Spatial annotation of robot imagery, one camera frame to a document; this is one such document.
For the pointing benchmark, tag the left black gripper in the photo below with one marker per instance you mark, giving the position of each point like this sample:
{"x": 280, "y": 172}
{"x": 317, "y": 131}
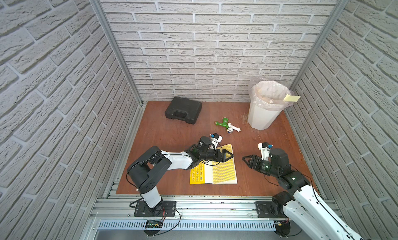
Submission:
{"x": 218, "y": 155}

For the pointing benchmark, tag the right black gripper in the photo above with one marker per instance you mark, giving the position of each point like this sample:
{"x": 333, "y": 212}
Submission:
{"x": 254, "y": 158}

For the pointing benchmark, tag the yellow children's book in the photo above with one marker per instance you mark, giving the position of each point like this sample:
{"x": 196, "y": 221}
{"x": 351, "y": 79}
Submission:
{"x": 214, "y": 173}

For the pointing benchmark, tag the discarded sticky note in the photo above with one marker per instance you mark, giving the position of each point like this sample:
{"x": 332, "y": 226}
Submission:
{"x": 291, "y": 98}

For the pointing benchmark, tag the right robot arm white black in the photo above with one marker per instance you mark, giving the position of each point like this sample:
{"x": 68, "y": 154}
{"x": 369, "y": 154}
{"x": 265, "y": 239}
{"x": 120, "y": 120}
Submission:
{"x": 299, "y": 202}

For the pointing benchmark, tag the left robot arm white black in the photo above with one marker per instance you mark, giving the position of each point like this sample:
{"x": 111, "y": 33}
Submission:
{"x": 146, "y": 172}

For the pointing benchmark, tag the green white toy faucet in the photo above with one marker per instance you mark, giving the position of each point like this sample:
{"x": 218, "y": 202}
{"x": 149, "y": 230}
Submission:
{"x": 226, "y": 124}

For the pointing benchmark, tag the white trash bin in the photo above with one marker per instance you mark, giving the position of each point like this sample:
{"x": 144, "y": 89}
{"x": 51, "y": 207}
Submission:
{"x": 261, "y": 119}

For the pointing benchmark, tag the black plastic tool case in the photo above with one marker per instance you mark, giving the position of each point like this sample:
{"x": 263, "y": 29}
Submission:
{"x": 184, "y": 109}

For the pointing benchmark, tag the pink plastic bin liner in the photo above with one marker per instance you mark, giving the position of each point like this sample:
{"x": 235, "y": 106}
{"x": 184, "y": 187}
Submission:
{"x": 259, "y": 88}

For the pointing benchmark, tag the right small controller board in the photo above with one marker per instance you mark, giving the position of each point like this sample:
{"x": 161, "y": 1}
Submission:
{"x": 282, "y": 228}

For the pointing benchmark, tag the small controller board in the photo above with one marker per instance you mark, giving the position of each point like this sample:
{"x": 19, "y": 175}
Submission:
{"x": 153, "y": 225}
{"x": 282, "y": 228}

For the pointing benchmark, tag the left small controller board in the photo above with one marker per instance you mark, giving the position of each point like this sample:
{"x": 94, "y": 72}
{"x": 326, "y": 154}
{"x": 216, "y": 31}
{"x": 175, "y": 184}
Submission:
{"x": 153, "y": 225}

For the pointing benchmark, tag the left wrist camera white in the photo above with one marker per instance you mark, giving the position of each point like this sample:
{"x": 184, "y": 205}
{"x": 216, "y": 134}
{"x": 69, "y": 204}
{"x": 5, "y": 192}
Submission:
{"x": 215, "y": 139}

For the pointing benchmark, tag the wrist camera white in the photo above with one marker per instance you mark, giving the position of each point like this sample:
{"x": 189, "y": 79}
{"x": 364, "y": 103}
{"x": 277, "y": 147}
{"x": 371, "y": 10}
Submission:
{"x": 265, "y": 149}
{"x": 215, "y": 139}

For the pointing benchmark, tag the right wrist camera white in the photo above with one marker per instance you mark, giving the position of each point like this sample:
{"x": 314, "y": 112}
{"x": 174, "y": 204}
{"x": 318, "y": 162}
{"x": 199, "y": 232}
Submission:
{"x": 265, "y": 149}

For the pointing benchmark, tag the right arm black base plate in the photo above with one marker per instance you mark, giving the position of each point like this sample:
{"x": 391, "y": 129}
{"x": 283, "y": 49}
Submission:
{"x": 268, "y": 209}

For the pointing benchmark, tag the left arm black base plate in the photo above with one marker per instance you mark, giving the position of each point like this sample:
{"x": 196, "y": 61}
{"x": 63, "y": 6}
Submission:
{"x": 163, "y": 209}

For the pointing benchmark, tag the aluminium frame rail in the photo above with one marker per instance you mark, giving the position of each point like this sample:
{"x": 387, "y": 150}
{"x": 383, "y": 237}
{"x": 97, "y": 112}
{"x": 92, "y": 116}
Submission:
{"x": 189, "y": 206}

